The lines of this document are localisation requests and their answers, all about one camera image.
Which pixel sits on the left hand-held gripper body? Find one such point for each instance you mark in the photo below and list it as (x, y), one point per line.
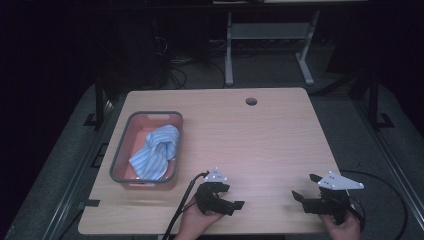
(210, 200)

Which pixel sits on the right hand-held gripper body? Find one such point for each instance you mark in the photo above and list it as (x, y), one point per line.
(328, 203)

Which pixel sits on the blue striped cloth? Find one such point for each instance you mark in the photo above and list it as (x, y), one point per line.
(155, 153)

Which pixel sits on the pink basket with grey rim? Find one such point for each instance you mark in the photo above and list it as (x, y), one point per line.
(140, 133)

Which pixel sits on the person's left hand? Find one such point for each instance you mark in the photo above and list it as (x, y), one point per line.
(193, 221)

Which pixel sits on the person's right hand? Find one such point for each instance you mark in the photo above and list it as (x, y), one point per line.
(343, 230)

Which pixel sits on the grey metal stand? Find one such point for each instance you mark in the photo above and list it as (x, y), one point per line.
(270, 31)

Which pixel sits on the metal frame rail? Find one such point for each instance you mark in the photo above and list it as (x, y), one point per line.
(396, 166)
(80, 166)

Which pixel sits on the black upright post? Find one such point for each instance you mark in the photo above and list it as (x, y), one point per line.
(99, 100)
(373, 100)

